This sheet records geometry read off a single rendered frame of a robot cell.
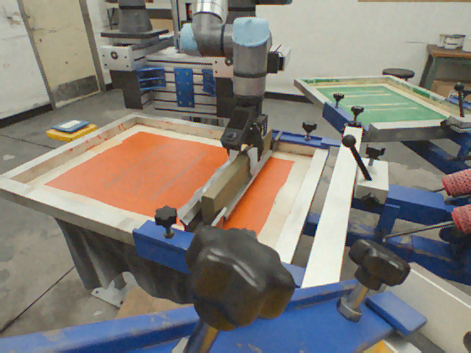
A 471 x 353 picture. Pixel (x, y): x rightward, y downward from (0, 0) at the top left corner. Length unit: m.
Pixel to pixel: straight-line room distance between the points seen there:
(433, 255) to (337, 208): 0.26
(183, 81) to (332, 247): 1.08
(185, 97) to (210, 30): 0.70
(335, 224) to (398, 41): 3.98
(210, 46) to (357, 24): 3.75
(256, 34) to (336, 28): 3.83
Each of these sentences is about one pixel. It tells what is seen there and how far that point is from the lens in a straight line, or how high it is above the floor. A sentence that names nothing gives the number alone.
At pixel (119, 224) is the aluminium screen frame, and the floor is 0.99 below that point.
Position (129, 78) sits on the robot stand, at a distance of 1.45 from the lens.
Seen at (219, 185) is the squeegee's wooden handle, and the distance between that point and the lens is 0.62.
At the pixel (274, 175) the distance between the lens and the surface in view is 0.87.
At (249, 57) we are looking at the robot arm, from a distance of 0.66.
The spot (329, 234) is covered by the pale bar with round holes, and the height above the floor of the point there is 1.04.
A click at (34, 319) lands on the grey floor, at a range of 1.94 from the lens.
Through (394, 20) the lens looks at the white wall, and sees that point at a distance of 4.43.
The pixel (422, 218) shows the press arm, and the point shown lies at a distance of 0.73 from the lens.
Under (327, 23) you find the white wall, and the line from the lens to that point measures 4.47.
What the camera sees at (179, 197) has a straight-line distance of 0.78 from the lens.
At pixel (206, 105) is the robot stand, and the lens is 1.42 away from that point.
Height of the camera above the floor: 1.41
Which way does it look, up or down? 32 degrees down
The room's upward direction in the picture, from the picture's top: straight up
